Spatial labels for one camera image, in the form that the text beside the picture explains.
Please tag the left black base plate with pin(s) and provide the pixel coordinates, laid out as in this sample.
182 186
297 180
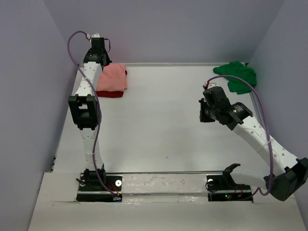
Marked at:
93 191

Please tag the green crumpled t shirt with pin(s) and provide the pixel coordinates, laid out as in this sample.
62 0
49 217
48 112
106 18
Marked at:
241 71

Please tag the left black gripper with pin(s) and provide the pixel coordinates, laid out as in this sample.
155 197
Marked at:
107 60

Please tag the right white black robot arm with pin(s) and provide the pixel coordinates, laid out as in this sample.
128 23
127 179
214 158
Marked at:
286 174

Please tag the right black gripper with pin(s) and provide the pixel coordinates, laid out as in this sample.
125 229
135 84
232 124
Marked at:
203 118

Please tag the red folded t shirt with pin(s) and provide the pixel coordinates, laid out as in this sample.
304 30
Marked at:
110 94

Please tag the pink t shirt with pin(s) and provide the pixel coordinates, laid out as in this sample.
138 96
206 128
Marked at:
113 78

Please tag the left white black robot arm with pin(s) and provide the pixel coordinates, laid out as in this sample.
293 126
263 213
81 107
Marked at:
86 113

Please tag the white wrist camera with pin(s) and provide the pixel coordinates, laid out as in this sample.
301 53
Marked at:
89 37
208 85

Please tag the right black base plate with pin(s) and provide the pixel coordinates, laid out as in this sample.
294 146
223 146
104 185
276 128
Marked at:
219 191

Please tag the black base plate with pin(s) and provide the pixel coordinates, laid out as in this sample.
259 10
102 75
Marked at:
219 191
93 191

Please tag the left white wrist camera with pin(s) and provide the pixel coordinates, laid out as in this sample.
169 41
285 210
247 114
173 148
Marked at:
89 37

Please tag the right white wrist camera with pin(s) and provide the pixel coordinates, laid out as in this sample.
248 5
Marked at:
208 85

